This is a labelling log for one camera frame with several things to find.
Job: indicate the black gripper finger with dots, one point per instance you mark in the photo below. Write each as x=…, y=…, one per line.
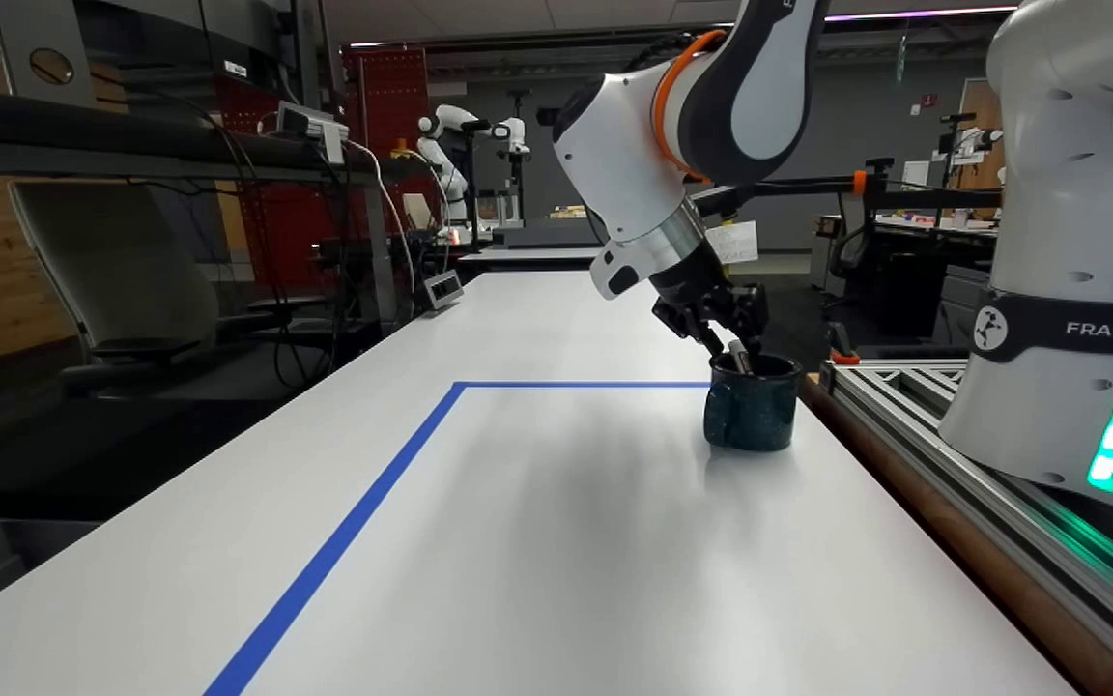
x=716, y=351
x=755, y=345

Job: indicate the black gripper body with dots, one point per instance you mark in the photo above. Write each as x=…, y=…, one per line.
x=714, y=294

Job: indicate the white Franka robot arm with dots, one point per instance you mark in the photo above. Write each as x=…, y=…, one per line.
x=1072, y=196

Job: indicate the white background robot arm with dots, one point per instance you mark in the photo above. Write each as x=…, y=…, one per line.
x=447, y=166

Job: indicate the dark teal mug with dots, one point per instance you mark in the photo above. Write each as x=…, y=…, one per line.
x=751, y=413

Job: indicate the white paper sign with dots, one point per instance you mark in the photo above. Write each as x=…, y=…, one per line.
x=739, y=240

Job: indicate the orange and black clamp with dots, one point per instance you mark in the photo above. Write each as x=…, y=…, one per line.
x=844, y=357

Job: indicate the short blue tape strip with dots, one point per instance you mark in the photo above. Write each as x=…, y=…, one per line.
x=580, y=385

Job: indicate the black boom with orange clamps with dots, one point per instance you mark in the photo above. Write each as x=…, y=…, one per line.
x=916, y=190

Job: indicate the small white label stand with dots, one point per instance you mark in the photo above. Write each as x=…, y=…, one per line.
x=442, y=287

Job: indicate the red cabinet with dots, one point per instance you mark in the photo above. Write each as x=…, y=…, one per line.
x=388, y=128

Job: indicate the long blue tape strip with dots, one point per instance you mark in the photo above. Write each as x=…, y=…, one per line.
x=350, y=527

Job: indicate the white power box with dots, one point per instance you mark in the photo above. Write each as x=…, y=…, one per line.
x=310, y=128

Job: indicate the grey metal beam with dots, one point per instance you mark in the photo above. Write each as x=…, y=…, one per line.
x=134, y=137

